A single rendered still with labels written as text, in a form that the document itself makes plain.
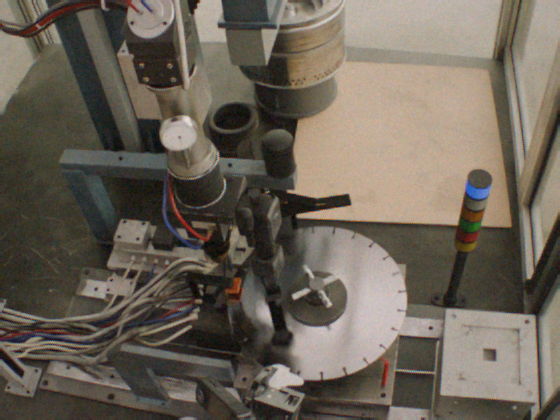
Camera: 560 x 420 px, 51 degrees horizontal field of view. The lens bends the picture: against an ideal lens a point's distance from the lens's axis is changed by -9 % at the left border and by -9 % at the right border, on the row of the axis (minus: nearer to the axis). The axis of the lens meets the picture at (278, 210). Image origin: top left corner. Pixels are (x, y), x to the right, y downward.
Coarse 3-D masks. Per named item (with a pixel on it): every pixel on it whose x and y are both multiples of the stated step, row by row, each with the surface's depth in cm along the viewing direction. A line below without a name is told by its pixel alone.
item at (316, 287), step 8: (304, 272) 114; (312, 280) 112; (320, 280) 112; (328, 280) 112; (304, 288) 112; (312, 288) 111; (320, 288) 111; (296, 296) 111; (312, 296) 113; (320, 296) 111; (328, 304) 109
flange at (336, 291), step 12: (300, 276) 118; (324, 276) 118; (300, 288) 116; (336, 288) 116; (288, 300) 115; (300, 300) 115; (312, 300) 113; (336, 300) 114; (300, 312) 113; (312, 312) 113; (324, 312) 113; (336, 312) 113
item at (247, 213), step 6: (240, 210) 88; (246, 210) 88; (240, 216) 88; (246, 216) 88; (252, 216) 88; (240, 222) 89; (246, 222) 88; (252, 222) 89; (246, 228) 89; (246, 234) 91; (252, 234) 91; (252, 240) 92; (252, 246) 93
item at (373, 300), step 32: (288, 256) 122; (320, 256) 122; (352, 256) 121; (384, 256) 120; (256, 288) 118; (288, 288) 118; (352, 288) 117; (384, 288) 116; (256, 320) 114; (288, 320) 114; (352, 320) 112; (384, 320) 112; (256, 352) 110; (288, 352) 110; (320, 352) 109; (352, 352) 108
